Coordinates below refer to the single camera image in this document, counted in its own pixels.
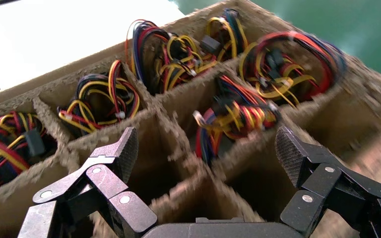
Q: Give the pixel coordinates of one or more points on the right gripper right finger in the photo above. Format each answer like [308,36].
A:
[322,180]

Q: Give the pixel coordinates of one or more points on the brown cardboard divider box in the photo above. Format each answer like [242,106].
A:
[177,131]

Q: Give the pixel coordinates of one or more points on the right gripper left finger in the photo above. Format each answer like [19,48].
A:
[105,177]

